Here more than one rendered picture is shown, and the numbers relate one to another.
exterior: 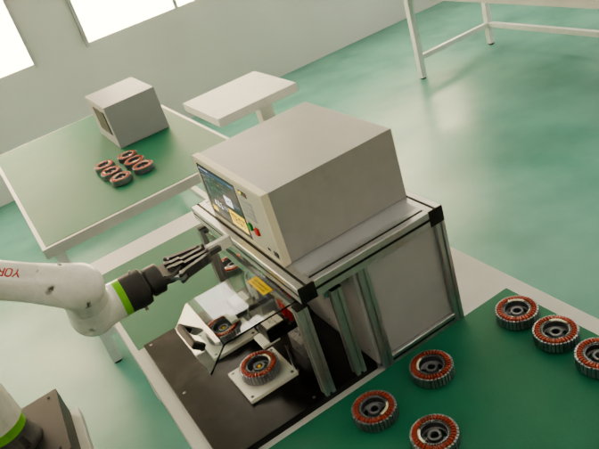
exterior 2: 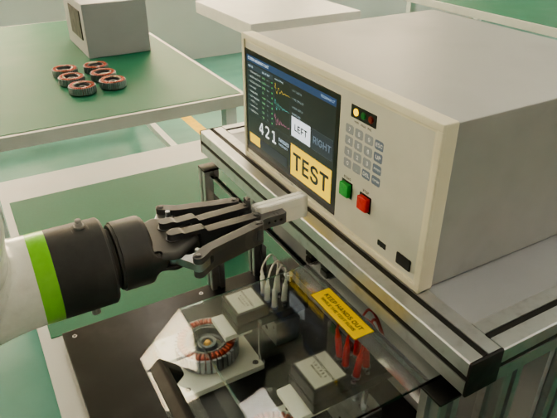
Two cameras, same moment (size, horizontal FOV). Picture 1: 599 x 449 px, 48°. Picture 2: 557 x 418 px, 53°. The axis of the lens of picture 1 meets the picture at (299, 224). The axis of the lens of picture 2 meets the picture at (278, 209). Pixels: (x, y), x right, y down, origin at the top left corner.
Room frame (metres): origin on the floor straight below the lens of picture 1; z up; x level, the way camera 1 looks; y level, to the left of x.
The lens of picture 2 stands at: (0.94, 0.29, 1.52)
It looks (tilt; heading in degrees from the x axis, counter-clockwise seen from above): 30 degrees down; 352
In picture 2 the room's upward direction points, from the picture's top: straight up
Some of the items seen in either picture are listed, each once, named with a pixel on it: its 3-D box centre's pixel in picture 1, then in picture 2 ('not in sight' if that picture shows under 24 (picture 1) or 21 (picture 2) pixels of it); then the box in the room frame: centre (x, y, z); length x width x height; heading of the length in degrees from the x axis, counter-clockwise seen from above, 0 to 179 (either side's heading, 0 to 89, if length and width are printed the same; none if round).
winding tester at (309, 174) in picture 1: (295, 175); (426, 117); (1.69, -0.03, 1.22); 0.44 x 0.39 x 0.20; 22
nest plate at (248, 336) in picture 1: (226, 335); not in sight; (1.70, 0.32, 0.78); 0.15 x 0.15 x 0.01; 22
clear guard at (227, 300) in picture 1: (244, 309); (302, 357); (1.42, 0.20, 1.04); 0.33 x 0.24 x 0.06; 112
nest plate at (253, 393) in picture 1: (262, 374); not in sight; (1.47, 0.23, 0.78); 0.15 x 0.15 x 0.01; 22
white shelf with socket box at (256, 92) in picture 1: (255, 143); (275, 81); (2.64, 0.07, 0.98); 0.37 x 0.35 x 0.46; 22
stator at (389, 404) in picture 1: (374, 411); not in sight; (1.22, -0.03, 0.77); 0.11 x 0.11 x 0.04
